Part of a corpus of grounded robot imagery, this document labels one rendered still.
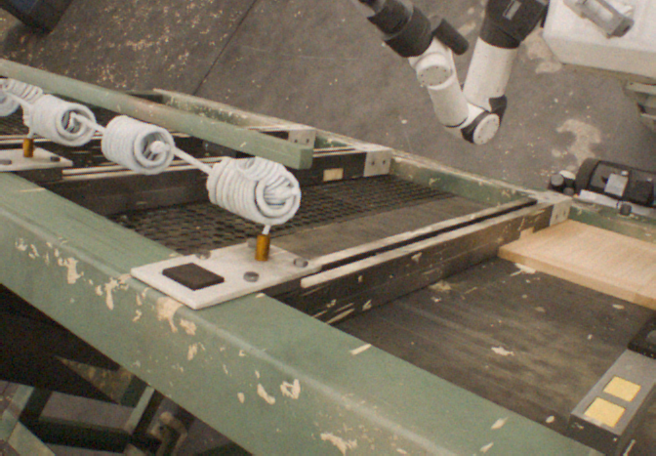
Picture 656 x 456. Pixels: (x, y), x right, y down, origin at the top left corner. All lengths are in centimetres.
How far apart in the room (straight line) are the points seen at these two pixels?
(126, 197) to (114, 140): 36
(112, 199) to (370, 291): 51
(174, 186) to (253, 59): 249
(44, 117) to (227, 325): 54
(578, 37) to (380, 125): 181
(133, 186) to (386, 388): 78
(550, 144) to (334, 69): 117
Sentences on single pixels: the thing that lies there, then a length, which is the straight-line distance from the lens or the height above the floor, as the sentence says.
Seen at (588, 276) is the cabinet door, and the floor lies 124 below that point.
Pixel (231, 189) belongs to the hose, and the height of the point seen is 190.
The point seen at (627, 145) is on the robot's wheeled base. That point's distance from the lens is 256.
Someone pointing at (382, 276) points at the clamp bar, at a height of 162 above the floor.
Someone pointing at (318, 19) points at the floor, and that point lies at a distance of 365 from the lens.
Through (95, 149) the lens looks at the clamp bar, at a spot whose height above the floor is 156.
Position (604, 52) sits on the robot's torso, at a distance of 139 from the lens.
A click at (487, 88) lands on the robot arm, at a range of 152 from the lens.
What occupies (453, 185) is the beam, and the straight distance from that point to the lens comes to 179.
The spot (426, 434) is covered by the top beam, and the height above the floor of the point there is 196.
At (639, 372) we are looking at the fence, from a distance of 87.
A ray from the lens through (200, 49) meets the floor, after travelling 404.
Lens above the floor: 244
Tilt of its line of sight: 54 degrees down
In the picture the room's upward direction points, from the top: 50 degrees counter-clockwise
